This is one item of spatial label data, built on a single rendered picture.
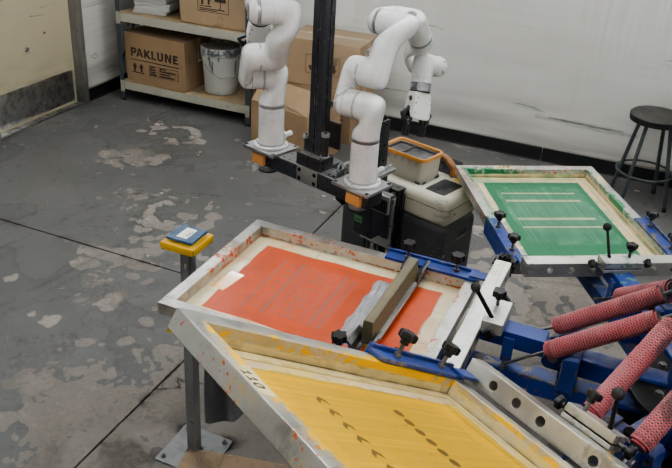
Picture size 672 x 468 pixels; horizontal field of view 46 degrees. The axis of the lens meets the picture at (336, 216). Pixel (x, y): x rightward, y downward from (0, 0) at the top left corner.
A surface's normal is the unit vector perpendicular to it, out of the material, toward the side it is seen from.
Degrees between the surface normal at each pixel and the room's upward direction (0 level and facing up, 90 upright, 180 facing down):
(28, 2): 90
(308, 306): 0
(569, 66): 90
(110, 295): 0
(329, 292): 0
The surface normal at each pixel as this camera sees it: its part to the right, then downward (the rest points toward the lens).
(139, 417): 0.06, -0.89
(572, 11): -0.40, 0.40
